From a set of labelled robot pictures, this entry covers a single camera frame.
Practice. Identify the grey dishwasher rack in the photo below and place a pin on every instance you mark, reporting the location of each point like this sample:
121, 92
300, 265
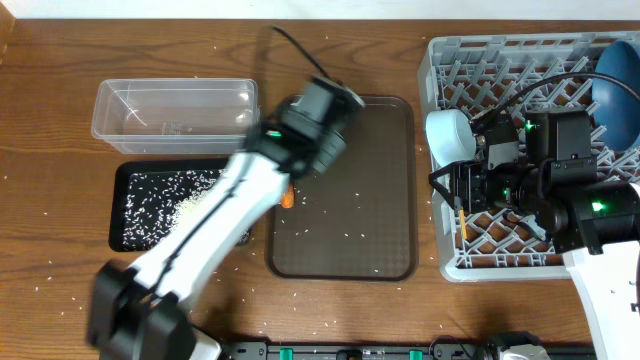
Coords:
473, 74

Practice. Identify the dark blue plate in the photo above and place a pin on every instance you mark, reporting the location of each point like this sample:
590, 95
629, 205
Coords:
618, 111

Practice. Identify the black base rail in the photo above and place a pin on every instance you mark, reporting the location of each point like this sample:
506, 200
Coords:
509, 345

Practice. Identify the black tray bin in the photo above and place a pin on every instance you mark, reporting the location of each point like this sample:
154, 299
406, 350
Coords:
126, 170

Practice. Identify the light blue rice bowl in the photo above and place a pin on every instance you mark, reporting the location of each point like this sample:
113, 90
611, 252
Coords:
449, 136

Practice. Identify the pile of white rice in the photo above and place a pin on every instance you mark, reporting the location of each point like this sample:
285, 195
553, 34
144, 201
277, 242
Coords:
155, 203

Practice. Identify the brown serving tray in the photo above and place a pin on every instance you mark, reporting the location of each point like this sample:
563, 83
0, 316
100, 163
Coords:
356, 221

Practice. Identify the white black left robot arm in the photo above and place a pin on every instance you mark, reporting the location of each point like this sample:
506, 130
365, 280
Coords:
141, 311

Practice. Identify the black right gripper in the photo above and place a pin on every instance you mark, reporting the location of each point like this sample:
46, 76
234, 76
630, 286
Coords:
463, 186

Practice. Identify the wooden chopstick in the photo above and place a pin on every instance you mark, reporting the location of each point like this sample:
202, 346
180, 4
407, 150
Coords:
463, 229

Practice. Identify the clear plastic bin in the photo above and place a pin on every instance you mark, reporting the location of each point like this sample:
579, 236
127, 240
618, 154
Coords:
175, 116

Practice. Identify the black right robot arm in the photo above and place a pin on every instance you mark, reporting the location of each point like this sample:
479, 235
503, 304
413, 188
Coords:
547, 171

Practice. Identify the orange carrot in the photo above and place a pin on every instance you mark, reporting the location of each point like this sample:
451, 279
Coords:
288, 199

